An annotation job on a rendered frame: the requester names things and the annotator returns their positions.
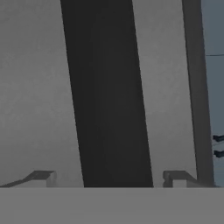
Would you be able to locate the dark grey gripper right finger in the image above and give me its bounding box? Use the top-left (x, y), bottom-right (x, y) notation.
top-left (162, 170), bottom-right (218, 188)

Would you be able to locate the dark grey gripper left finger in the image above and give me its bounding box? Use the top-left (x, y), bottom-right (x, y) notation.
top-left (0, 170), bottom-right (58, 188)

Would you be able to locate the blue-grey cabinet door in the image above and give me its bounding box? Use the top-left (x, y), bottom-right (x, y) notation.
top-left (204, 54), bottom-right (224, 146)
top-left (200, 0), bottom-right (224, 56)
top-left (213, 143), bottom-right (224, 187)

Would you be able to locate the dark grey cabinet base strip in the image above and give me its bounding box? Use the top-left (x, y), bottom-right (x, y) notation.
top-left (181, 0), bottom-right (216, 187)

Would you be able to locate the wide black panel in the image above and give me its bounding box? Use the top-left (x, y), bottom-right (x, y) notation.
top-left (59, 0), bottom-right (155, 188)

